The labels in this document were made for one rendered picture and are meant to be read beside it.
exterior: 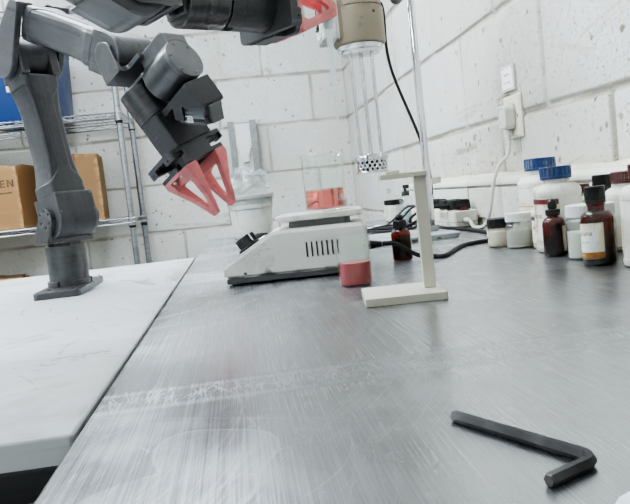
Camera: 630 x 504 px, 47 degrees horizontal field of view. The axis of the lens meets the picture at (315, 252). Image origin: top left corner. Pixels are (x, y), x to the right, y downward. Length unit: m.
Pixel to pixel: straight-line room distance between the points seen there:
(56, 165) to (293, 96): 2.39
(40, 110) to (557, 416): 1.00
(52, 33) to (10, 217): 2.10
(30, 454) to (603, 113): 0.99
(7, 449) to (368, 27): 1.15
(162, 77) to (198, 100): 0.06
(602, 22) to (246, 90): 2.46
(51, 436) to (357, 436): 0.17
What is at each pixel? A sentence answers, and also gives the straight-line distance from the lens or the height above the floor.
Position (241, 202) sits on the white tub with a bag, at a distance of 2.04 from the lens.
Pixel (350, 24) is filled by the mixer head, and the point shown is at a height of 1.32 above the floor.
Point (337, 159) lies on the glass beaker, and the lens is 1.00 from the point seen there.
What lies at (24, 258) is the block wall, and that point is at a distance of 3.59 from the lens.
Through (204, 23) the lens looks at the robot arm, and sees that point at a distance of 0.77.
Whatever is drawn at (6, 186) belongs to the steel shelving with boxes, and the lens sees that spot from 3.23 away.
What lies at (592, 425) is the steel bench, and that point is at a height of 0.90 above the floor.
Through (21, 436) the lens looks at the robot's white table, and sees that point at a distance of 0.44.
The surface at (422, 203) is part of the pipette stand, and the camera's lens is 0.73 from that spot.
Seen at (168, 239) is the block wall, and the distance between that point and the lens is 3.47.
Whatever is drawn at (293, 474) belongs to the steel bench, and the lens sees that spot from 0.32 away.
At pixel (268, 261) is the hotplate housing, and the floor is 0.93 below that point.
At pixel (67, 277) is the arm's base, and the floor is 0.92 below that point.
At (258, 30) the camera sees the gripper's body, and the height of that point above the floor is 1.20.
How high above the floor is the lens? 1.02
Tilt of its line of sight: 5 degrees down
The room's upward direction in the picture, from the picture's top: 6 degrees counter-clockwise
